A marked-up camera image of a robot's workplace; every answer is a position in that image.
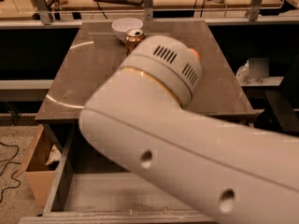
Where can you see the white bowl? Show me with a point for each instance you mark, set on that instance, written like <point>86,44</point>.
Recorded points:
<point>121,26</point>

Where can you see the cardboard box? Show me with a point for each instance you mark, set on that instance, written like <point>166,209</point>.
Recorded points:
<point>39,175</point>

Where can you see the middle metal bracket post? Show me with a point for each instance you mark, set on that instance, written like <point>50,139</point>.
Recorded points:
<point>148,10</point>

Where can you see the gold La Croix can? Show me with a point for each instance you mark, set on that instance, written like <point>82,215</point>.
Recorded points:
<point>133,38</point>

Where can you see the grey cabinet counter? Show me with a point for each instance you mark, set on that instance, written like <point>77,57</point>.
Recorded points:
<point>96,53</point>

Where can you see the right metal bracket post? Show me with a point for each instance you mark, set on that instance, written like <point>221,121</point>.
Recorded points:
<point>253,12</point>

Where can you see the metal bracket post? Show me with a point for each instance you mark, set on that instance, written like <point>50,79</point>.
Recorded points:
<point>41,4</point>
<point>253,12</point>
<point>148,10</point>

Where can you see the open grey top drawer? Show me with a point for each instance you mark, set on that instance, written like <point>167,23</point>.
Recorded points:
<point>88,189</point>

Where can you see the crumpled paper in box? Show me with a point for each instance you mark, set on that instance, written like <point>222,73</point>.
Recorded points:
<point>54,156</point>

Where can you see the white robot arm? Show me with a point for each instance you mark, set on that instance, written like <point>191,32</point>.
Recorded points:
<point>229,172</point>

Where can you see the left metal bracket post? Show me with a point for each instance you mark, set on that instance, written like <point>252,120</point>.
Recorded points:
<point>41,4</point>

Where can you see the orange fruit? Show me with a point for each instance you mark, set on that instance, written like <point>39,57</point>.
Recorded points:
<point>195,53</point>

